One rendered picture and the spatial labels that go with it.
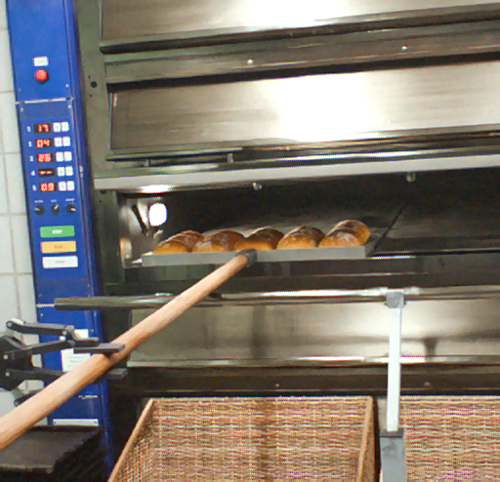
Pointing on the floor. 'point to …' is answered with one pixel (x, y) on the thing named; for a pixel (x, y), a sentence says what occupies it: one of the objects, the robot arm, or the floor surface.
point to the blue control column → (46, 38)
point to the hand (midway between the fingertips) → (101, 360)
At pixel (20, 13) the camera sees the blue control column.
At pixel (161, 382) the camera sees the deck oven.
